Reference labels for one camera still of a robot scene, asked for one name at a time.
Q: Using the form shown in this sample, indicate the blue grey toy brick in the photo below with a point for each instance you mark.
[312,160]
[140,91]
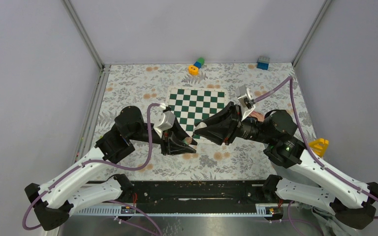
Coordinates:
[263,62]

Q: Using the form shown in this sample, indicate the floral tablecloth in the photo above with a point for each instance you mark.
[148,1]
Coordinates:
[141,85]

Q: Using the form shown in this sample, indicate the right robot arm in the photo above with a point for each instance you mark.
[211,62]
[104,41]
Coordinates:
[349,200]

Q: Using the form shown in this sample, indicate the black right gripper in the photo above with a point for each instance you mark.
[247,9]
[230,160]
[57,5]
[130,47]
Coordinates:
[226,125]

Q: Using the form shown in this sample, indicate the green white chessboard mat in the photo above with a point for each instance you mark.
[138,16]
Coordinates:
[191,105]

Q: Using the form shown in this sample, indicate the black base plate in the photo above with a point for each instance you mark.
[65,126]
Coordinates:
[199,197]

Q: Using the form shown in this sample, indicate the yellow toy piece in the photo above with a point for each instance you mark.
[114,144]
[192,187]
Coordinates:
[319,146]

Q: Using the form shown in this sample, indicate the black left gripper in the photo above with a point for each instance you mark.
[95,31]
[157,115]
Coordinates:
[172,141]

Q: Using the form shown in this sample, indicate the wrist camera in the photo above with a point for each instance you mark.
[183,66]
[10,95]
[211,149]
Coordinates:
[166,121]
[246,100]

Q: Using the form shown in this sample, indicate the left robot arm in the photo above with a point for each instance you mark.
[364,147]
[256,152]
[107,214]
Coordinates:
[55,201]

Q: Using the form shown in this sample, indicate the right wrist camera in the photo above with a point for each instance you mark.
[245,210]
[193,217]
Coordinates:
[246,100]

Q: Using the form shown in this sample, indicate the blue green toy block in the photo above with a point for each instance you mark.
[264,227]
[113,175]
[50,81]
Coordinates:
[199,63]

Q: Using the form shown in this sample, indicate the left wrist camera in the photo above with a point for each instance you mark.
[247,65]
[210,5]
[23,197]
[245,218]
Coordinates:
[166,121]

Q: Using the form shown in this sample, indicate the orange round toy brick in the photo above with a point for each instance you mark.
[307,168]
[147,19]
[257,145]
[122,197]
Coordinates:
[193,70]

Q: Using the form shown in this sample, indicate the person's hand painted nails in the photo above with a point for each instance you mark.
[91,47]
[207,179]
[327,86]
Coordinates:
[259,116]

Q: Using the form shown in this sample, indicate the grey cloth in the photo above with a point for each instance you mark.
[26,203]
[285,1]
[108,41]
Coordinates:
[319,215]

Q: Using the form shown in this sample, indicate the aluminium frame rail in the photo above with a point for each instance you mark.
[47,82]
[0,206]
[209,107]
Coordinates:
[88,128]

